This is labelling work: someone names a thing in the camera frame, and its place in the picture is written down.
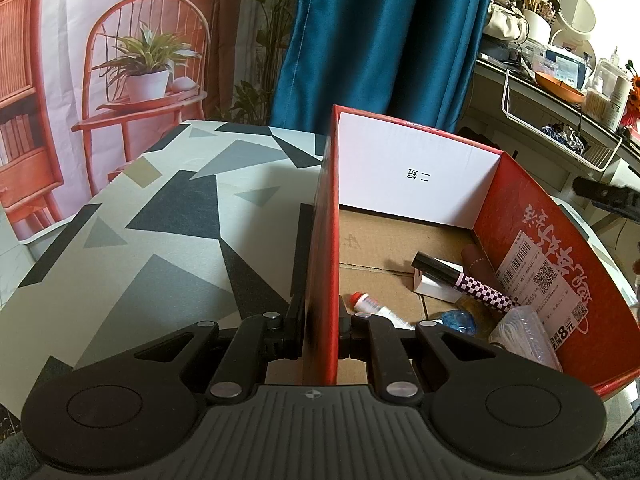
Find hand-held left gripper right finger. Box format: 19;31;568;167
337;310;503;403

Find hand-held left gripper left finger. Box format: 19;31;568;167
134;311;306;401

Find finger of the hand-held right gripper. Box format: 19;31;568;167
574;176;640;217

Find red capped white marker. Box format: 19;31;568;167
350;291;416;331

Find red cardboard box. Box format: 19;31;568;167
302;104;640;401

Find small purple white box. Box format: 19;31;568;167
412;267;463;303

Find blue keychain charm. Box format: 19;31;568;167
440;310;478;333

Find checkered pen with black cap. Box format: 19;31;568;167
411;252;518;313

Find dark red tube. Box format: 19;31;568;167
461;245;501;286

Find foil packets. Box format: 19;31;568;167
542;122;588;153

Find orange flowers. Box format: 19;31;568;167
620;72;640;131

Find tall white bottle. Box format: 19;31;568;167
611;76;632;120

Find clear jar of cotton swabs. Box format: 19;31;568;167
582;60;616;116

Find orange bowl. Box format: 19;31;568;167
534;71;587;103

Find blue box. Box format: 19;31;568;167
545;45;583;86

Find white vanity desk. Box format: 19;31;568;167
457;57;640;211

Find geometric patterned tablecloth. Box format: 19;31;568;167
0;120;640;461

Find white brush cup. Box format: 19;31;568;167
522;7;553;43

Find round white mirror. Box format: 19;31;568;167
550;0;598;61

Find beige bag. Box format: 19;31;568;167
485;0;530;43

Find bunch of makeup brushes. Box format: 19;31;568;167
520;0;561;21

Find teal curtain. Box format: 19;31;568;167
270;0;501;136

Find white wire basket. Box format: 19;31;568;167
500;67;626;171

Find printed furniture wall backdrop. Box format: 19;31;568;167
0;0;306;246

